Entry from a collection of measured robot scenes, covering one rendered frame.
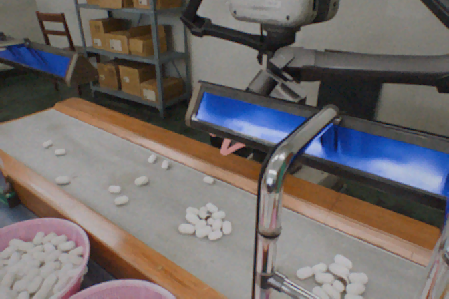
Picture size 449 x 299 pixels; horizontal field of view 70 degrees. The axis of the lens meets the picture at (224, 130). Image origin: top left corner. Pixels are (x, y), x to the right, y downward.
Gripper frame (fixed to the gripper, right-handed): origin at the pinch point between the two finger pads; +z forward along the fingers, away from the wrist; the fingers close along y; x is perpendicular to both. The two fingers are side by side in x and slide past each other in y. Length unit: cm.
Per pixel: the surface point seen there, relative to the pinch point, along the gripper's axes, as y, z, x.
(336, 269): -29.7, 2.1, -21.5
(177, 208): -0.8, 20.3, -2.2
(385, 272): -31.8, -2.9, -30.3
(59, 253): -8.2, 37.1, 18.1
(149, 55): 249, 27, -22
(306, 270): -28.3, 5.7, -17.0
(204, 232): -12.6, 16.3, -4.5
